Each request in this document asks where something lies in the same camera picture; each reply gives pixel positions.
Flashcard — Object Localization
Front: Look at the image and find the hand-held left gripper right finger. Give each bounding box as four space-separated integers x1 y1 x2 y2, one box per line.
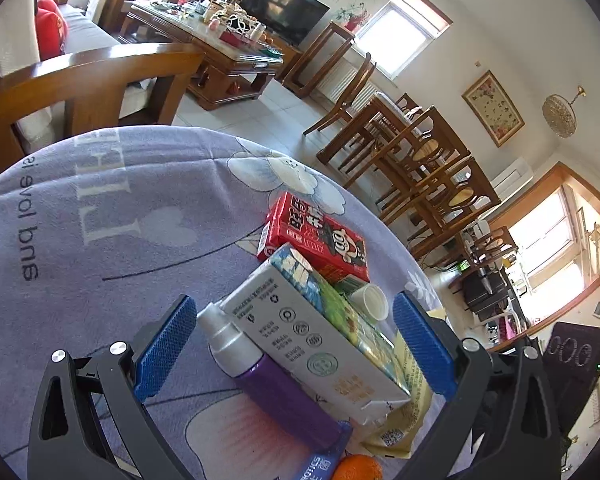
392 291 566 480

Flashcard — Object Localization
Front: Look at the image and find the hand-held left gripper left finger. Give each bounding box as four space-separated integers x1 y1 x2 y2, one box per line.
27 294 198 480

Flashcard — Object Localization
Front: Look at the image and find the small white cup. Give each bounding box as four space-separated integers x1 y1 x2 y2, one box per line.
347 283 390 322

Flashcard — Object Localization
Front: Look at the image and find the green white carton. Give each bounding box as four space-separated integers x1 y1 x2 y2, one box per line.
220 242 413 427

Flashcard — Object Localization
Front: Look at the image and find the purple spray bottle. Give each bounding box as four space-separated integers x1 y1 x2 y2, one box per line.
196 302 343 453

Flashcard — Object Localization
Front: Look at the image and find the red milk carton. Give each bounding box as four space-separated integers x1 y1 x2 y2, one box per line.
256 191 371 285

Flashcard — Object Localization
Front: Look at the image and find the yellow packet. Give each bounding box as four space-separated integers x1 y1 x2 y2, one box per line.
362 307 448 460

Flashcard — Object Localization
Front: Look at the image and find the black armchair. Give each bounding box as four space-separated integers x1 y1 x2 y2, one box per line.
462 260 516 321

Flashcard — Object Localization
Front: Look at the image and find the wooden dining chair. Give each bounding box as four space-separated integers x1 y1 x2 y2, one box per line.
340 106 471 196
302 52 378 137
447 225 521 286
377 156 502 261

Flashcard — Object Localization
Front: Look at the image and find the orange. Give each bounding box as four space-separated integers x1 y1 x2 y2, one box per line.
331 454 383 480

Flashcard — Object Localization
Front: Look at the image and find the purple printed tablecloth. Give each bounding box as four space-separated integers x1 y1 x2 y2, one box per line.
0 125 451 480

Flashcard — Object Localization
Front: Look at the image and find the white standing air conditioner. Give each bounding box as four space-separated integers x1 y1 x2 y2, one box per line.
490 156 535 201

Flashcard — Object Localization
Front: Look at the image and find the crystal pendant lamp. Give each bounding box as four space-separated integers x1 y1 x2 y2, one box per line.
541 85 587 139

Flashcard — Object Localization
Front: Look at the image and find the framed flower picture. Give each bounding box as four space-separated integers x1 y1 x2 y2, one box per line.
461 70 525 148

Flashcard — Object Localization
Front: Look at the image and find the wooden coffee table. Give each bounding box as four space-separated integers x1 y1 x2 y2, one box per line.
117 0 285 112

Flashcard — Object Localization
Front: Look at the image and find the wooden sofa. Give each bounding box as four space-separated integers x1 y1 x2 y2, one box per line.
0 0 206 181

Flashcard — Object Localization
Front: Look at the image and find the window with roller blind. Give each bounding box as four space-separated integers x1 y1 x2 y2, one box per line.
354 0 453 81

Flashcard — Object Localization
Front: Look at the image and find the tall wooden side table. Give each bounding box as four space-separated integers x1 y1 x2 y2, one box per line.
282 21 357 100

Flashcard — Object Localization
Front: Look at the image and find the red flower vase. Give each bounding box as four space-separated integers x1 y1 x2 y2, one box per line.
342 7 371 31

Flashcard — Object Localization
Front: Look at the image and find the red cushion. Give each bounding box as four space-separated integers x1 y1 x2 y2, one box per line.
36 0 72 61

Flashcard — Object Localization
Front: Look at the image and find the black television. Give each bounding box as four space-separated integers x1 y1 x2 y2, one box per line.
241 0 331 48

